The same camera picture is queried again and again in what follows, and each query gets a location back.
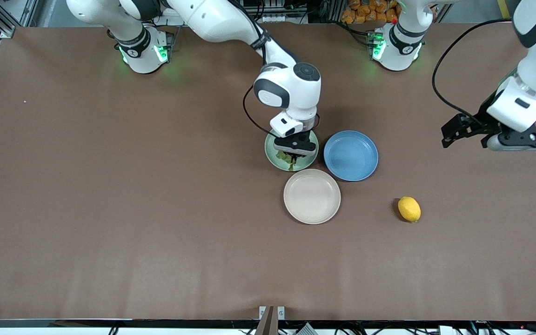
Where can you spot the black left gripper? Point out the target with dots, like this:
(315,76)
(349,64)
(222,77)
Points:
(480,121)

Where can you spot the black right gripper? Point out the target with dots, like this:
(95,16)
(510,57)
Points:
(292,155)

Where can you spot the green lettuce leaf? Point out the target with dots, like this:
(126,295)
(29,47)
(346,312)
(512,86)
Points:
(289,165)

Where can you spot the yellow lemon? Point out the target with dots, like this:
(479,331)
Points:
(409,209)

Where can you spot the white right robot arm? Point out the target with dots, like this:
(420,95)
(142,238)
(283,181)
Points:
(221,18)

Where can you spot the pale green plate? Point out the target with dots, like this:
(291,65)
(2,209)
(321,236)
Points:
(270,153)

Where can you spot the beige plate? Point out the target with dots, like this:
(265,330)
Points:
(312,196)

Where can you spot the blue plate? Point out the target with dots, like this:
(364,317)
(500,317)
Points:
(351,155)

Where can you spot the bag of orange snacks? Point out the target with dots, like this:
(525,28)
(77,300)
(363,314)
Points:
(365,11)

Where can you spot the brown table cover sheet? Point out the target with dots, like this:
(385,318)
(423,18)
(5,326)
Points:
(156,256)

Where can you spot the metal mounting bracket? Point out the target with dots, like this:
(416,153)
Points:
(271,314)

